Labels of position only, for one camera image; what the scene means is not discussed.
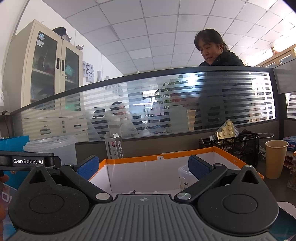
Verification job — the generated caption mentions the translucent plastic cup green logo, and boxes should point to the translucent plastic cup green logo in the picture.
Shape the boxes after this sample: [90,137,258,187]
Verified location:
[23,135,78,167]

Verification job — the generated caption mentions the blue paper bag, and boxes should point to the blue paper bag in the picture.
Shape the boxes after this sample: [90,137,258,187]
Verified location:
[0,136,30,188]

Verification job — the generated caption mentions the tan paper cup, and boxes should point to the tan paper cup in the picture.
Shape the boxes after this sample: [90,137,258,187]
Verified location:
[265,140,289,179]

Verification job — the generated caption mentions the beige glass door cabinet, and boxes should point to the beige glass door cabinet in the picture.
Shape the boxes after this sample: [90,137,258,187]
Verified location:
[2,19,84,114]

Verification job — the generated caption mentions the blue red printed desk mat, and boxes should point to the blue red printed desk mat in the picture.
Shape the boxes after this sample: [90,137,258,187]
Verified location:
[0,184,19,234]

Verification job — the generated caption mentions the green potted plant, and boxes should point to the green potted plant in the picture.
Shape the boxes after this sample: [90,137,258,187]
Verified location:
[154,78,193,109]

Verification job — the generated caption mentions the grey side partition panel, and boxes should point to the grey side partition panel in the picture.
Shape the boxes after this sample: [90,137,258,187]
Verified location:
[273,61,296,121]

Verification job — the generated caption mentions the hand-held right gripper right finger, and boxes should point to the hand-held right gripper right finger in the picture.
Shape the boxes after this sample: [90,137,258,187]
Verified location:
[174,155,264,202]

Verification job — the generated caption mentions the blue packet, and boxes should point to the blue packet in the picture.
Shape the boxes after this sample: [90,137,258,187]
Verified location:
[282,136,296,151]

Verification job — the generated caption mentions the striped glass desk partition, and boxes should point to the striped glass desk partition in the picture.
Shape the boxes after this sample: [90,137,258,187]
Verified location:
[10,66,280,144]

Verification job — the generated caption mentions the yellow building brick plate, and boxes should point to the yellow building brick plate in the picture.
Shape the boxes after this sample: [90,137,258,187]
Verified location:
[215,119,240,140]

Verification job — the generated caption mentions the black mesh desk organizer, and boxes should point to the black mesh desk organizer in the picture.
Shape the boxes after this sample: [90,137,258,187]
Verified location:
[199,132,259,168]

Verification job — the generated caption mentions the grey metal tin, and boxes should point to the grey metal tin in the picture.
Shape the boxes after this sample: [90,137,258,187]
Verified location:
[257,133,275,153]

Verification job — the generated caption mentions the white black pen carton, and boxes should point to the white black pen carton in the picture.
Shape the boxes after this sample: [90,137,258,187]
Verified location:
[104,124,125,160]

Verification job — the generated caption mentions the orange cardboard box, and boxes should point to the orange cardboard box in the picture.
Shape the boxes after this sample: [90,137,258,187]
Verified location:
[88,146,264,195]

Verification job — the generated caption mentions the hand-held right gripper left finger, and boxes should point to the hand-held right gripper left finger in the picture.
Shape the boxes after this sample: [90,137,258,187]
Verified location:
[28,155,114,202]

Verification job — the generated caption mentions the clear plastic jar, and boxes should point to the clear plastic jar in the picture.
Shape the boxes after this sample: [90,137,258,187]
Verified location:
[178,165,198,193]

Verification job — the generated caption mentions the black office chair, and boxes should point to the black office chair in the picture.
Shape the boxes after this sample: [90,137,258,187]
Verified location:
[93,107,105,119]

